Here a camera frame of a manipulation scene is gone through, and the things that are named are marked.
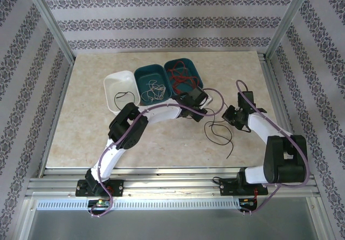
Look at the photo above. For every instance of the aluminium side rail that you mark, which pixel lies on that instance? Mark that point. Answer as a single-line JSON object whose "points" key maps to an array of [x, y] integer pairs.
{"points": [[56, 110], [280, 110]]}

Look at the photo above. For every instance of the aluminium frame post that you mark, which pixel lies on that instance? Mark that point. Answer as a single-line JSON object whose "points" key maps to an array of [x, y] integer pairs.
{"points": [[290, 21], [51, 21]]}

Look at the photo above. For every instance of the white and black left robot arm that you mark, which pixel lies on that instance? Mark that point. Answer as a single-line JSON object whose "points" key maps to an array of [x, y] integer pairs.
{"points": [[161, 113]]}

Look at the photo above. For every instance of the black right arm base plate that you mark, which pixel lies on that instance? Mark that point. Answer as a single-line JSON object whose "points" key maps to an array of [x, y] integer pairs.
{"points": [[226, 187]]}

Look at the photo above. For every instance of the grey metal panel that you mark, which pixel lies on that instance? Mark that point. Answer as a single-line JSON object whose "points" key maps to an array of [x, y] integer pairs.
{"points": [[172, 223]]}

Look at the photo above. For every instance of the small circuit board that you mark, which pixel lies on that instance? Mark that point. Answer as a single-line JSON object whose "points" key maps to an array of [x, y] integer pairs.
{"points": [[247, 201], [100, 202]]}

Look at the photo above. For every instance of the teal plastic bin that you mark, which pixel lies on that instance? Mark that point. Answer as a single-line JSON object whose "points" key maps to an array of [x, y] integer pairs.
{"points": [[143, 75], [194, 67]]}

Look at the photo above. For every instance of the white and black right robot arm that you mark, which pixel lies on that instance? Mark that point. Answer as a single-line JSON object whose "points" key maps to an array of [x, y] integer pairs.
{"points": [[258, 125]]}

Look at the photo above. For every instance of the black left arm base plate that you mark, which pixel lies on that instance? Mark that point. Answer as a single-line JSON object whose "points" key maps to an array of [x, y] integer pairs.
{"points": [[118, 187]]}

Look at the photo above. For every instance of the white plastic bin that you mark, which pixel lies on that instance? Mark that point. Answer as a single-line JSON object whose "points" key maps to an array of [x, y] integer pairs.
{"points": [[121, 85]]}

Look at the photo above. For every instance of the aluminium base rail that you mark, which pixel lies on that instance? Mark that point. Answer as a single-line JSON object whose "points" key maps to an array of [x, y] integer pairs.
{"points": [[172, 182]]}

